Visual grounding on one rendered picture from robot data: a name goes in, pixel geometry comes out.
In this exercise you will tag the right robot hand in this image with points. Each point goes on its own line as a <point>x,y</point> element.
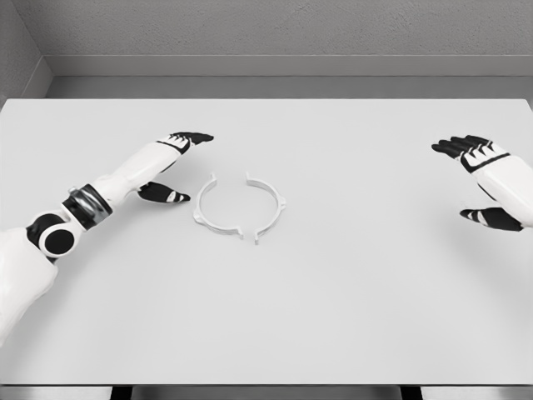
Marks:
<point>495,179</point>

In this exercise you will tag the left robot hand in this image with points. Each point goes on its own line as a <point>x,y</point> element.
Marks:
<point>145,162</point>

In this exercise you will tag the white pipe clamp half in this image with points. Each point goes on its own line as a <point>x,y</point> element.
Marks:
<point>214,226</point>
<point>281,205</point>

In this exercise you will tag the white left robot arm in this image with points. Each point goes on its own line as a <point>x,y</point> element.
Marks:
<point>25,266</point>

